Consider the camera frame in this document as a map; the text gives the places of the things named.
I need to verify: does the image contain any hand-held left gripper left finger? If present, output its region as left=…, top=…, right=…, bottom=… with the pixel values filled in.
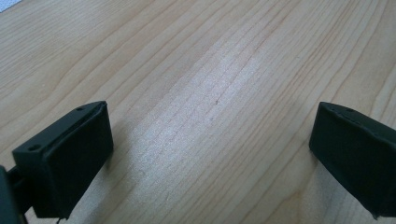
left=11, top=100, right=115, bottom=220

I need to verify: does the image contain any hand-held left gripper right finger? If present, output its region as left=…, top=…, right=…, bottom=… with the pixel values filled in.
left=308, top=101, right=396, bottom=219

